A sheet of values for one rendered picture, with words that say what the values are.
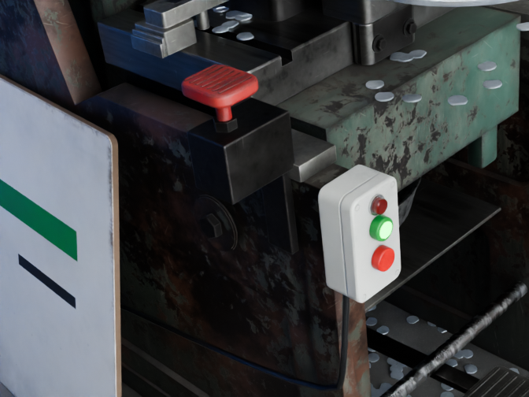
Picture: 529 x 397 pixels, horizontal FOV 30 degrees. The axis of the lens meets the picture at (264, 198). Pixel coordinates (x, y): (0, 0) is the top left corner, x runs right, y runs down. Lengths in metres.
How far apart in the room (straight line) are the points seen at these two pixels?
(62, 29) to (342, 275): 0.57
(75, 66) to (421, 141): 0.50
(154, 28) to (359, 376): 0.50
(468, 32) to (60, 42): 0.56
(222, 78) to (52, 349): 0.76
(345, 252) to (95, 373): 0.59
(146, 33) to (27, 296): 0.60
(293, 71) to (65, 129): 0.37
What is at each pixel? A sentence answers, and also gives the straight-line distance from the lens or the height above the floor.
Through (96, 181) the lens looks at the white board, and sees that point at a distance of 1.37.
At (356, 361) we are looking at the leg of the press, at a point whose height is 0.36.
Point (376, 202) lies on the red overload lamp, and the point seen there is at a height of 0.62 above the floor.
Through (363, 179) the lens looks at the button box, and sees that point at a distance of 1.06.
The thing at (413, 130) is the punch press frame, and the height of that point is 0.57.
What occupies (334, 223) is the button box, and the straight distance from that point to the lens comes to 1.06.
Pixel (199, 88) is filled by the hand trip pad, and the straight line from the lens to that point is 0.99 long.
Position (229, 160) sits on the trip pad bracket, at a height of 0.69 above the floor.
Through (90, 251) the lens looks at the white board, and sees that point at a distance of 1.44.
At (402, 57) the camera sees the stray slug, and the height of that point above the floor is 0.65.
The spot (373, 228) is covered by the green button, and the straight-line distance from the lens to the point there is 1.06.
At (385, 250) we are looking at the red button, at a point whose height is 0.55.
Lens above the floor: 1.17
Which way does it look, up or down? 32 degrees down
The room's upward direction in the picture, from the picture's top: 8 degrees counter-clockwise
